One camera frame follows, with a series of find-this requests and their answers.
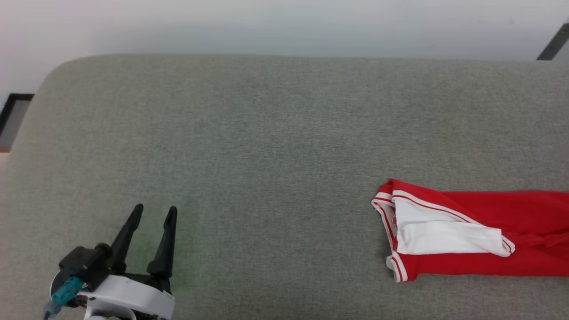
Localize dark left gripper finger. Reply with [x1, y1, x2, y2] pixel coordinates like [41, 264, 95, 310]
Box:
[108, 204, 144, 275]
[146, 206, 178, 281]

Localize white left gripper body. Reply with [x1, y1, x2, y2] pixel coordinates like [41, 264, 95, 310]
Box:
[78, 271, 176, 320]

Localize red Bulls basketball jersey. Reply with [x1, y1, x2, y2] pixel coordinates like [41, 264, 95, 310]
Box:
[371, 179, 569, 283]

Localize dark grey slanted bar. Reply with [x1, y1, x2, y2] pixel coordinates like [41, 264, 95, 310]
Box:
[536, 23, 569, 61]

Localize teal cable connector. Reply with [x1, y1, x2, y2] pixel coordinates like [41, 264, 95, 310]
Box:
[43, 276, 84, 319]

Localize black frame strip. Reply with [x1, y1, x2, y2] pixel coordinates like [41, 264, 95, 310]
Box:
[0, 93, 35, 152]

